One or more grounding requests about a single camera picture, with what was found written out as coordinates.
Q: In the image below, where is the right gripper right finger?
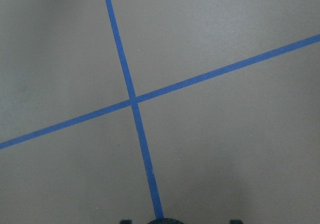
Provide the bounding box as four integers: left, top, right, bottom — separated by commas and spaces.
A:
229, 219, 244, 224

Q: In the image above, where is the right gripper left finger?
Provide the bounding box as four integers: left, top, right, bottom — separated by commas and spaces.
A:
119, 219, 132, 224

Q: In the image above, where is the black mesh pen cup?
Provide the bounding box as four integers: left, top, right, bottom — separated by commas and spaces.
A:
147, 218, 184, 224

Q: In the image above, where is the brown paper table cover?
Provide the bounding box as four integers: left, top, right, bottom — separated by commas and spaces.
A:
0, 0, 320, 224

